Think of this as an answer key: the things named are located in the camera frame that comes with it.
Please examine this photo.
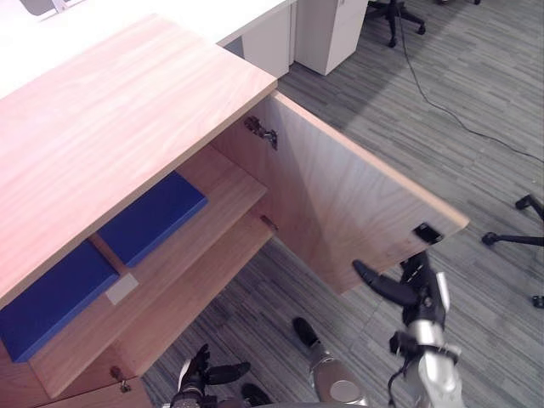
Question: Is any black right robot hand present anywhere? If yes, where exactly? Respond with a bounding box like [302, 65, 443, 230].
[352, 250, 451, 328]

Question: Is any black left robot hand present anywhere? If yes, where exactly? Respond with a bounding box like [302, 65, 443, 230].
[178, 343, 252, 397]

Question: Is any black door latch plate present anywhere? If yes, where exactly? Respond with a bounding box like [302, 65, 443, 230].
[413, 222, 444, 245]

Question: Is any metal cabinet door hinge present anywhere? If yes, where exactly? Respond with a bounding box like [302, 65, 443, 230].
[243, 115, 280, 151]
[109, 365, 133, 394]

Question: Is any plain wooden cabinet door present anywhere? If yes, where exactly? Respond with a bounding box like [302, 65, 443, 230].
[40, 373, 155, 408]

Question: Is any black office chair base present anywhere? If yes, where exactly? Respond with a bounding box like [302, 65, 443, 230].
[481, 193, 544, 309]
[365, 0, 427, 48]

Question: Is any wooden cabinet door with latch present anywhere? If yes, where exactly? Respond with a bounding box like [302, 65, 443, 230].
[269, 91, 471, 296]

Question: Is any small blue folder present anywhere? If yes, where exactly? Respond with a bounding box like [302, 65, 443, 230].
[96, 170, 210, 269]

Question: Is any large blue folder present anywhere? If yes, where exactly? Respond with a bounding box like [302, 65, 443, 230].
[0, 238, 122, 364]

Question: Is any wooden office cabinet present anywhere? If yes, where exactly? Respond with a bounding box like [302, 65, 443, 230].
[0, 12, 280, 408]

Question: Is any white office desk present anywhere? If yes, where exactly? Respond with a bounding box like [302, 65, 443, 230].
[0, 0, 299, 101]

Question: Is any dark left robot foot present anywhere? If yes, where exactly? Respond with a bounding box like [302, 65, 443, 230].
[241, 382, 273, 407]

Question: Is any dark robot foot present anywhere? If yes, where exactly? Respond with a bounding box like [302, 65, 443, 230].
[241, 382, 273, 407]
[292, 316, 323, 349]

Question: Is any dark right robot foot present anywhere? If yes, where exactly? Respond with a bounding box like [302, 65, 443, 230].
[292, 316, 323, 349]

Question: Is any white label sticker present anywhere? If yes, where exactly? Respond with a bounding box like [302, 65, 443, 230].
[105, 272, 141, 306]

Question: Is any grey monitor stand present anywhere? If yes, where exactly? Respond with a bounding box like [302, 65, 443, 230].
[20, 0, 78, 20]

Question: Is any black floor cable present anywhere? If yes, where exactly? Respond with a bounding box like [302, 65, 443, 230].
[396, 16, 544, 163]

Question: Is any white pedestal drawer unit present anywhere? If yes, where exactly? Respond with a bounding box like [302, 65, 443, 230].
[292, 0, 369, 77]

